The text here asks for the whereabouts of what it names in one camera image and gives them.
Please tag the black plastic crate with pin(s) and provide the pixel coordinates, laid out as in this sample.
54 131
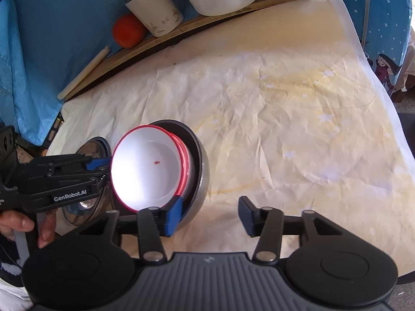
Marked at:
54 129

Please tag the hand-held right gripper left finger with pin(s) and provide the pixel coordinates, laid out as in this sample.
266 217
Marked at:
173 217

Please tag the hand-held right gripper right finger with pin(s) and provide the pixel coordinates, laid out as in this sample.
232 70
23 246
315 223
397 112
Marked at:
248 217

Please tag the white stick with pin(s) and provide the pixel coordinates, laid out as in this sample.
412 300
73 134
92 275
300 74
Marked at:
84 73

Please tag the cream paper table cover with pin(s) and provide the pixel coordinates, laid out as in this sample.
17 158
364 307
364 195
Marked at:
275 103

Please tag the red tomato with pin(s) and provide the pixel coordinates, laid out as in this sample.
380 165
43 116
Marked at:
128 30

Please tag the person's left hand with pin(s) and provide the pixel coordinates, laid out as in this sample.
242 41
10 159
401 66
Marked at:
19 222

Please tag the blue dotted printed cloth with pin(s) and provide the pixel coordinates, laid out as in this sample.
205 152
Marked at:
382 22

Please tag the white insulated tumbler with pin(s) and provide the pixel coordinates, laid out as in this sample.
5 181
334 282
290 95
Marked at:
155 6

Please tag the steel bowl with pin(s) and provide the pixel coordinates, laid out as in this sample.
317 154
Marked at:
202 181

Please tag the wooden board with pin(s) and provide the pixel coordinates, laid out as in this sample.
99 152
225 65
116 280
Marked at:
181 29

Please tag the white bowl with red rim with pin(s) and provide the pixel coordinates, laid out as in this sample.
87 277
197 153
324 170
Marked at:
188 158
146 165

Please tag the steel plate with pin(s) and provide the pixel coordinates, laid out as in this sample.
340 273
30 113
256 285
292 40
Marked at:
94 147

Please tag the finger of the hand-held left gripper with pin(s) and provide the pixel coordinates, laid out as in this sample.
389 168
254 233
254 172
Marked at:
74 186
97 163

